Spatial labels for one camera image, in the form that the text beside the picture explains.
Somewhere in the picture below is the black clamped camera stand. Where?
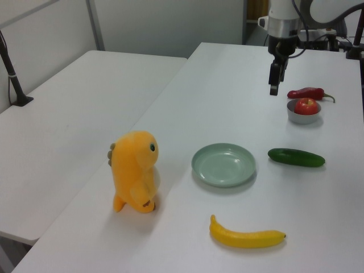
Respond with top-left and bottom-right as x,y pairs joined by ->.
345,19 -> 364,60

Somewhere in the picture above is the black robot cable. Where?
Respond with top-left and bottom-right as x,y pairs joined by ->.
289,0 -> 311,60

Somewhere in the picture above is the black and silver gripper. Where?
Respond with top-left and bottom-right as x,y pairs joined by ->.
268,17 -> 300,96

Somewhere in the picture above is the yellow plastic banana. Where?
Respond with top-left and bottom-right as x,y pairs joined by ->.
209,214 -> 287,249

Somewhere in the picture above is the orange plush chick toy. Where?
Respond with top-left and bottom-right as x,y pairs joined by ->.
107,130 -> 164,214

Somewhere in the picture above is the black pole with base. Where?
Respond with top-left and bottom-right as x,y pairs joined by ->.
0,30 -> 34,107

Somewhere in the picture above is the white side table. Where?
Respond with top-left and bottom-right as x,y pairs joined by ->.
0,50 -> 188,247

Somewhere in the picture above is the dark green cucumber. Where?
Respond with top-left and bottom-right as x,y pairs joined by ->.
267,147 -> 326,168

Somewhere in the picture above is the red chili pepper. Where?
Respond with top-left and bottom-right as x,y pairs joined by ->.
287,86 -> 336,104

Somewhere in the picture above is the red apple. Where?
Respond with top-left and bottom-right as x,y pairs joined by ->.
293,97 -> 319,116

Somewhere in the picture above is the small grey bowl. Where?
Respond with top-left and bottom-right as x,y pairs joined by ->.
286,98 -> 322,125

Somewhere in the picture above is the pale green plastic plate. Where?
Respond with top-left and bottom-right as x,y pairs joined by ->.
191,143 -> 257,188

